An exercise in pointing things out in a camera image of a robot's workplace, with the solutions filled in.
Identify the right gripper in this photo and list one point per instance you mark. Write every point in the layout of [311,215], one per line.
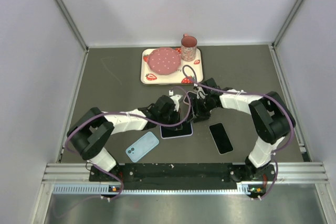
[198,115]

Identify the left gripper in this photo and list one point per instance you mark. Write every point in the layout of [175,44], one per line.
[176,116]

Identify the pink phone case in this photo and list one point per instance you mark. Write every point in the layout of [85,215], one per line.
[189,97]

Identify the blue-edged black phone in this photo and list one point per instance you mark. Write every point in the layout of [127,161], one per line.
[178,132]

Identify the lavender phone case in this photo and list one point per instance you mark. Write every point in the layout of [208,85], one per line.
[162,132]

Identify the light blue phone case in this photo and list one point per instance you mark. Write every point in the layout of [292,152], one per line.
[142,146]

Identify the silver-edged black phone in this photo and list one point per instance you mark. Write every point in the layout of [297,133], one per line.
[221,138]

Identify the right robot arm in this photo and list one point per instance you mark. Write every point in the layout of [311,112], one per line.
[271,118]

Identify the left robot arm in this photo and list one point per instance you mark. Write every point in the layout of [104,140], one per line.
[90,134]

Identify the strawberry print tray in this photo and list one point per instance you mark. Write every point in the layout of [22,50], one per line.
[149,77]

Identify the pink polka dot plate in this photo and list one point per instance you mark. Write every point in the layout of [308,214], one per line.
[164,61]

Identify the pink floral mug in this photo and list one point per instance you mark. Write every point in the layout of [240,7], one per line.
[188,47]

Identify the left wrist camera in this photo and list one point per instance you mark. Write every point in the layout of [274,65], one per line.
[176,98]

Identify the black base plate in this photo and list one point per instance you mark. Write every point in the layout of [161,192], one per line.
[188,176]

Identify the slotted cable duct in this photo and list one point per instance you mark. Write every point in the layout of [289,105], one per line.
[111,189]

